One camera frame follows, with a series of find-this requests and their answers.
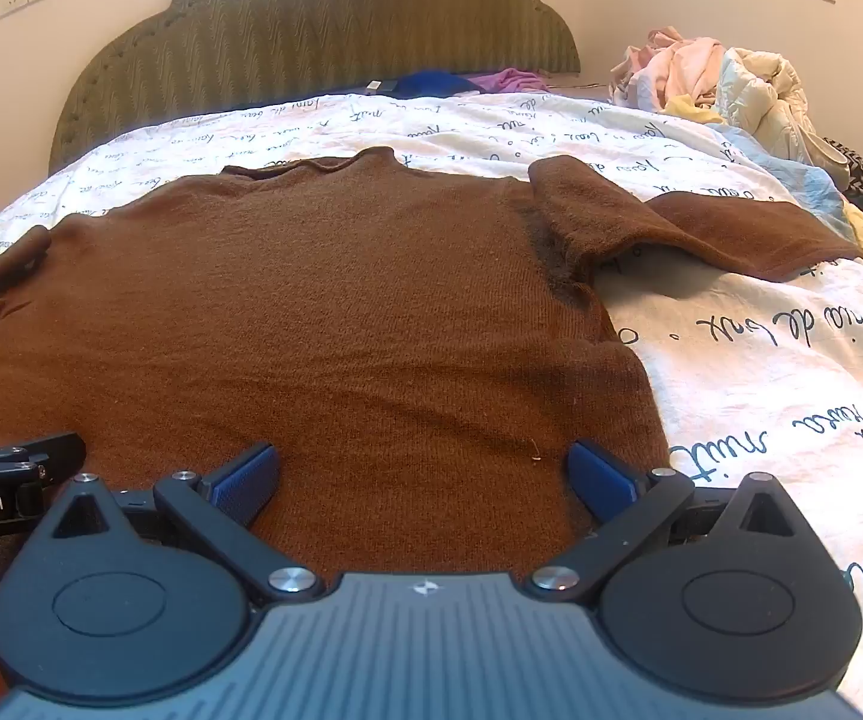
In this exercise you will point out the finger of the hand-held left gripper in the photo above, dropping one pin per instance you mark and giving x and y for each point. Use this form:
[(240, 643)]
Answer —
[(41, 450)]

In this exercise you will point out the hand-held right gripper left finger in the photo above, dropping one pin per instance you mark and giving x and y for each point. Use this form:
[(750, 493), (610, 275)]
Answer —
[(250, 478)]

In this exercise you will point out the white script-printed blanket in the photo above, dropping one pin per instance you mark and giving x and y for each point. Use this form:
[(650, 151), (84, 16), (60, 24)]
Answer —
[(738, 360)]

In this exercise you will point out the pink clothes pile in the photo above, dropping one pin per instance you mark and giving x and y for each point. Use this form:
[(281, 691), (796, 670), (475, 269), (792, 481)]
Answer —
[(675, 67)]

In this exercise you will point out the blue cloth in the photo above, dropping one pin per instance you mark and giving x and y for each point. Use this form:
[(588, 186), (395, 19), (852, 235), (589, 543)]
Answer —
[(431, 84)]

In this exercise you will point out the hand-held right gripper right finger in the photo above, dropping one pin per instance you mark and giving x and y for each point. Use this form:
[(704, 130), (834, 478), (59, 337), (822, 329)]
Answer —
[(597, 480)]

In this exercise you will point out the small white and black device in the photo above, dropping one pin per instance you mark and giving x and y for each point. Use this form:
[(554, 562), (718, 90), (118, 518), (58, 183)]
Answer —
[(379, 85)]

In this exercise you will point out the purple cloth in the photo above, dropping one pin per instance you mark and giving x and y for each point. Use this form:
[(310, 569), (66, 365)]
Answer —
[(510, 79)]

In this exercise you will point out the cream quilted jacket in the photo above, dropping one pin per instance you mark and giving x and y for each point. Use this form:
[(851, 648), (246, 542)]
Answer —
[(772, 101)]

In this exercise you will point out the black and white zigzag cloth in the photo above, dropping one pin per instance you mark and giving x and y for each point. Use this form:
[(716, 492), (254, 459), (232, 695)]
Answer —
[(855, 165)]

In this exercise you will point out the yellow cloth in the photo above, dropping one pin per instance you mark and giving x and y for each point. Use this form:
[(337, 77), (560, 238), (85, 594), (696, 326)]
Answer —
[(693, 109)]

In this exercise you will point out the green upholstered headboard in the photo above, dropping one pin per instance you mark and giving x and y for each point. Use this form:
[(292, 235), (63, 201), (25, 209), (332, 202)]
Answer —
[(311, 30)]

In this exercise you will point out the brown knit sweater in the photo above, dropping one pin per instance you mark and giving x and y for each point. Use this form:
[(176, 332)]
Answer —
[(326, 315)]

